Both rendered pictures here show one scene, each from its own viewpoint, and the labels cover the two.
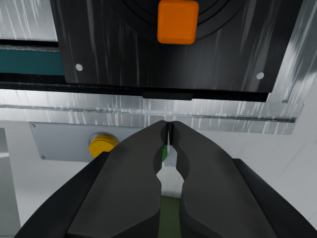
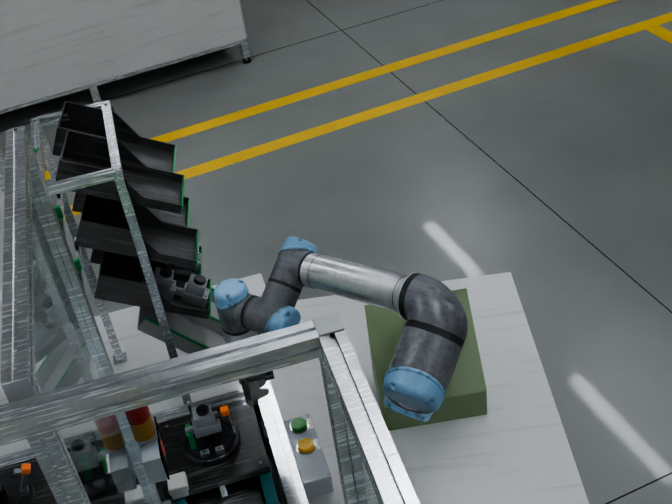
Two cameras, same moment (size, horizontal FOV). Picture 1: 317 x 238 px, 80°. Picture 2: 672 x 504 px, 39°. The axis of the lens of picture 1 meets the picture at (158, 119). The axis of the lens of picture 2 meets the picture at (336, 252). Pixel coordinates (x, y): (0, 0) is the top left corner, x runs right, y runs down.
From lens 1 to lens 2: 221 cm
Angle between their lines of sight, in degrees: 54
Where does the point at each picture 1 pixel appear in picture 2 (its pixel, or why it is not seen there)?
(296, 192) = not seen: hidden behind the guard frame
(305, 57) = (234, 396)
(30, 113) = (296, 482)
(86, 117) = (290, 459)
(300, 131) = (286, 378)
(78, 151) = (315, 458)
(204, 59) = (243, 423)
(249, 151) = (313, 393)
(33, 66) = (271, 489)
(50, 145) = (316, 471)
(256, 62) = (239, 407)
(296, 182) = not seen: hidden behind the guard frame
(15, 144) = not seen: outside the picture
